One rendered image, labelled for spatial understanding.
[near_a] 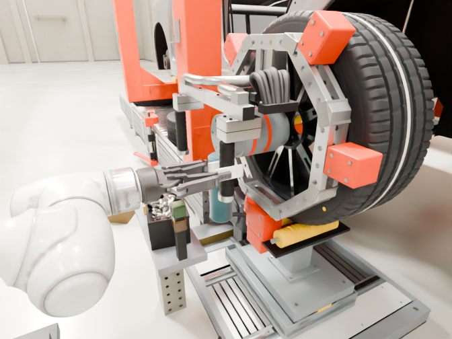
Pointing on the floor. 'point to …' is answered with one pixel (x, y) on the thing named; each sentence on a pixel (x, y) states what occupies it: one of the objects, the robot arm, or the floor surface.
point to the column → (171, 291)
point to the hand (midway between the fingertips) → (225, 169)
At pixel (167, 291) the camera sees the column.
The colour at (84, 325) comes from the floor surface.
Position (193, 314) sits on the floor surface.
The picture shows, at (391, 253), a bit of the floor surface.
